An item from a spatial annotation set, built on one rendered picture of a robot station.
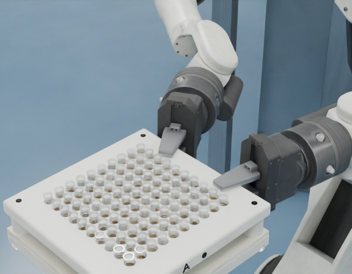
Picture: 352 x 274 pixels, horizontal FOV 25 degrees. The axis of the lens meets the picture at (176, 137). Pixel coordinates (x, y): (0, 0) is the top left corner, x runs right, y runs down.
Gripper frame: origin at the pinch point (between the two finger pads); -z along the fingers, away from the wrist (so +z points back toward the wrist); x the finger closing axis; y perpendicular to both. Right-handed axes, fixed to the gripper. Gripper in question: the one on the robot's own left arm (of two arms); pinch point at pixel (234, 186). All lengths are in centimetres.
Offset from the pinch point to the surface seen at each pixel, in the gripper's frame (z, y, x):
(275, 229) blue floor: 87, 74, 99
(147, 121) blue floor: 89, 151, 98
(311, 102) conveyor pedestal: 106, 84, 63
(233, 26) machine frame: 78, 92, 33
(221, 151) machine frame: 77, 92, 75
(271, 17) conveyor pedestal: 97, 96, 36
